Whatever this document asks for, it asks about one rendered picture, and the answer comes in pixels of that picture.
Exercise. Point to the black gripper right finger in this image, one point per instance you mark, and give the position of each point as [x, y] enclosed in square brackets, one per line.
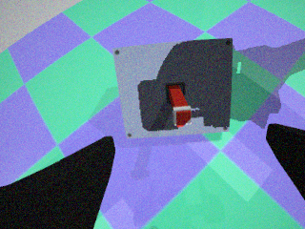
[288, 145]

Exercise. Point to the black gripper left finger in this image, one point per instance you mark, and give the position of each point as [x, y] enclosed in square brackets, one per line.
[65, 195]

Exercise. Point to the grey sloped panel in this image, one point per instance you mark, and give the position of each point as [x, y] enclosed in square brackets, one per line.
[202, 68]

